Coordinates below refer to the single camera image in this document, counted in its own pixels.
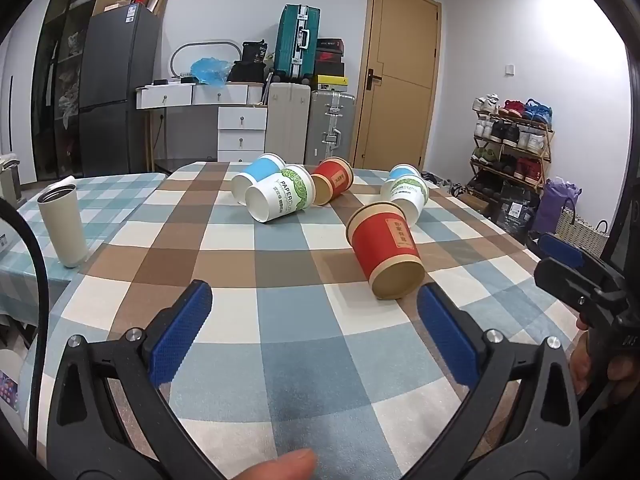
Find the yellow black shoe box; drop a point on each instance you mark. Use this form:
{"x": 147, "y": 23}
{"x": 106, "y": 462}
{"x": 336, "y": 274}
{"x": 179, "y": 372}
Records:
{"x": 331, "y": 82}

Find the woven basket bag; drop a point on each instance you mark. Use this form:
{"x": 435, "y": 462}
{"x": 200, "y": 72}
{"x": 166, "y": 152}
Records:
{"x": 580, "y": 232}

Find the wooden door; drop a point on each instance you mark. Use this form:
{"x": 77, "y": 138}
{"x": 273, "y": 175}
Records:
{"x": 400, "y": 110}

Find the oval mirror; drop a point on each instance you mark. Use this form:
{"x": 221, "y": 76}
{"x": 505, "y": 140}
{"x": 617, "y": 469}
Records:
{"x": 180, "y": 50}

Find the person's right hand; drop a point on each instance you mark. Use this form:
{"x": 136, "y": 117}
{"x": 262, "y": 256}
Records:
{"x": 579, "y": 367}

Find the brown blue checked tablecloth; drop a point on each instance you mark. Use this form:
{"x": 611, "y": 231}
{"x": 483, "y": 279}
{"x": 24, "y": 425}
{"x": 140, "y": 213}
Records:
{"x": 280, "y": 260}

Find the white suitcase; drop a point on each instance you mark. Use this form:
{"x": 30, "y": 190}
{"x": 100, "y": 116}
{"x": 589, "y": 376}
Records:
{"x": 287, "y": 120}

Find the rows of shoes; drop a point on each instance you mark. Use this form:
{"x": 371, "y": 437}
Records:
{"x": 510, "y": 132}

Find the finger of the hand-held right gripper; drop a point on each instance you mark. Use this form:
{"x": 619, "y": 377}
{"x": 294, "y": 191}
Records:
{"x": 570, "y": 282}
{"x": 562, "y": 247}

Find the black red shoe box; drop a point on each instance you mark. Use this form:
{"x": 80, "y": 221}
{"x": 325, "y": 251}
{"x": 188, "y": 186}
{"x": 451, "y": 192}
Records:
{"x": 330, "y": 46}

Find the teal suitcase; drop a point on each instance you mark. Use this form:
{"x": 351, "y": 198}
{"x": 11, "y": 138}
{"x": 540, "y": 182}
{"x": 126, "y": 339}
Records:
{"x": 295, "y": 40}

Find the dark glass display cabinet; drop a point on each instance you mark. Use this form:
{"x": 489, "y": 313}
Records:
{"x": 60, "y": 85}

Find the white drawer unit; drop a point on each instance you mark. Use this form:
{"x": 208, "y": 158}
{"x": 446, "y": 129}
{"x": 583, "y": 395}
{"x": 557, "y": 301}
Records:
{"x": 242, "y": 132}

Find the person's left hand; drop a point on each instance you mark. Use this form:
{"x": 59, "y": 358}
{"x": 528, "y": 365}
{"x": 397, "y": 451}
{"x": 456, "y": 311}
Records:
{"x": 280, "y": 465}

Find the teal checked tablecloth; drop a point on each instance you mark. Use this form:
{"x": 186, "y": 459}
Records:
{"x": 115, "y": 195}

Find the smartphone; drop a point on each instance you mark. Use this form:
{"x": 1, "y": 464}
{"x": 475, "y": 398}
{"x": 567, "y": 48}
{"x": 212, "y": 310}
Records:
{"x": 7, "y": 390}

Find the dark grey fridge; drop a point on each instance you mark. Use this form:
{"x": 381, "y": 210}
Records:
{"x": 115, "y": 60}

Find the blue plastic bag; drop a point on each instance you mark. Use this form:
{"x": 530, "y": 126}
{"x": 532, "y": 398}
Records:
{"x": 210, "y": 72}

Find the beige tumbler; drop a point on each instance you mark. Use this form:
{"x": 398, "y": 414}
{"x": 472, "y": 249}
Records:
{"x": 62, "y": 225}

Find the red paper cup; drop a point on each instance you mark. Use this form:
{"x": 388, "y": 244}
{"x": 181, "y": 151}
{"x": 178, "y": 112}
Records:
{"x": 332, "y": 177}
{"x": 387, "y": 245}

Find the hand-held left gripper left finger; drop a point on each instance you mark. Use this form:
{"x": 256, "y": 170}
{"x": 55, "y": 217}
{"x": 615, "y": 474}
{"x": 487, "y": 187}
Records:
{"x": 180, "y": 332}

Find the black printed bag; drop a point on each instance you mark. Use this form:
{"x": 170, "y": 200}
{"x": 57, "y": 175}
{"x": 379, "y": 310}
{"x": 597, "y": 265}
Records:
{"x": 515, "y": 210}

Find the green white paper cup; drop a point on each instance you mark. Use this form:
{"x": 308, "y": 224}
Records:
{"x": 287, "y": 192}
{"x": 407, "y": 195}

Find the grey trash can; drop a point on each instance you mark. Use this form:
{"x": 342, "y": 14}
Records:
{"x": 9, "y": 175}

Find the wooden shoe rack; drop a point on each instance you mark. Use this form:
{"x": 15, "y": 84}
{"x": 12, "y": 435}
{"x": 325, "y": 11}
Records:
{"x": 547, "y": 145}

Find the blue white paper cup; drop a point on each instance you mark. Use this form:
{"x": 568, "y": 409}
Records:
{"x": 402, "y": 171}
{"x": 262, "y": 167}

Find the silver suitcase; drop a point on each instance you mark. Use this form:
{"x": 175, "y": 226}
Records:
{"x": 330, "y": 125}

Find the purple bag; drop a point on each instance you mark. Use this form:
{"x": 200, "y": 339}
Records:
{"x": 550, "y": 205}

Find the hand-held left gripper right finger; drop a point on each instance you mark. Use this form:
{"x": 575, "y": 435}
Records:
{"x": 447, "y": 335}

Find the white dressing table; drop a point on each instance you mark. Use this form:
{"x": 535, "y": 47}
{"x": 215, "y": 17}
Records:
{"x": 170, "y": 95}

